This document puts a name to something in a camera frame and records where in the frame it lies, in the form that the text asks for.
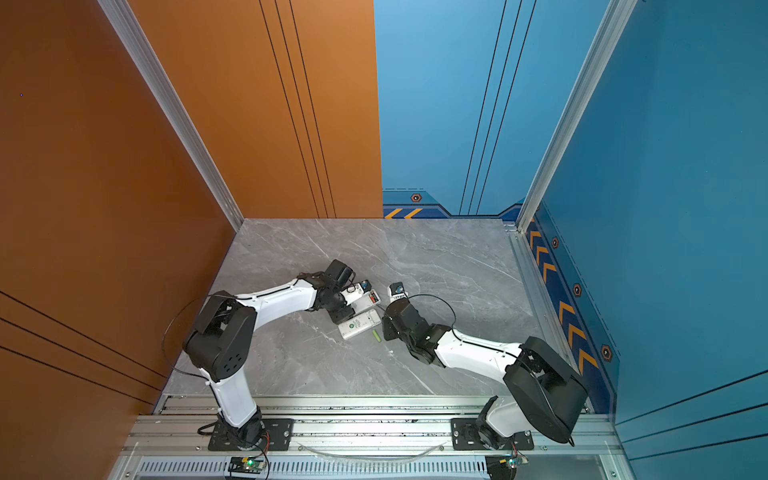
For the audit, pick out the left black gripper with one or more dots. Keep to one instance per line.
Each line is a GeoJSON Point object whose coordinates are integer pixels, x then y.
{"type": "Point", "coordinates": [340, 317]}

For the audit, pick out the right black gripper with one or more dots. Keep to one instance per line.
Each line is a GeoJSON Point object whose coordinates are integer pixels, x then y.
{"type": "Point", "coordinates": [387, 326]}

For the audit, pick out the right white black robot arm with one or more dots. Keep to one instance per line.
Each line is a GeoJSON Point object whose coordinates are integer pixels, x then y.
{"type": "Point", "coordinates": [546, 394]}

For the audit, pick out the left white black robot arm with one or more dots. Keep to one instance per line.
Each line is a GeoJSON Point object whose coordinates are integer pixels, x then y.
{"type": "Point", "coordinates": [219, 342]}

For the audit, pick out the right small circuit board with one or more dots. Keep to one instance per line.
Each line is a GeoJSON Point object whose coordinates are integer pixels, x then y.
{"type": "Point", "coordinates": [514, 461]}

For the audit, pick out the left green circuit board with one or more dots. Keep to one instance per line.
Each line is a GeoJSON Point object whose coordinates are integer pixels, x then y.
{"type": "Point", "coordinates": [248, 467]}

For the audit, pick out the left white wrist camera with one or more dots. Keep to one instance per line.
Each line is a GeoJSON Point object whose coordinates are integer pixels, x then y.
{"type": "Point", "coordinates": [364, 286]}

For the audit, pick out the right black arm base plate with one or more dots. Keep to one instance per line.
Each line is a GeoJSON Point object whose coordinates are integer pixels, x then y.
{"type": "Point", "coordinates": [467, 436]}

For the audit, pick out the aluminium front rail frame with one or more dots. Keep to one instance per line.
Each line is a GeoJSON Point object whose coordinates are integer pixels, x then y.
{"type": "Point", "coordinates": [361, 437]}

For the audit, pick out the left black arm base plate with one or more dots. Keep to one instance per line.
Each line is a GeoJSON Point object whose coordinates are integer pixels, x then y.
{"type": "Point", "coordinates": [268, 435]}

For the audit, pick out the left aluminium corner post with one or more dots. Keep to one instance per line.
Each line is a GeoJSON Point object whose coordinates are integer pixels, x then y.
{"type": "Point", "coordinates": [129, 31]}

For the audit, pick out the aluminium corner post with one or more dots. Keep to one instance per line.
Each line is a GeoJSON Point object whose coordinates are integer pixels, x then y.
{"type": "Point", "coordinates": [129, 31]}
{"type": "Point", "coordinates": [610, 30]}

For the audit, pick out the right aluminium corner post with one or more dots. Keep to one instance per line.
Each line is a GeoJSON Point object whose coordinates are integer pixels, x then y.
{"type": "Point", "coordinates": [610, 30]}

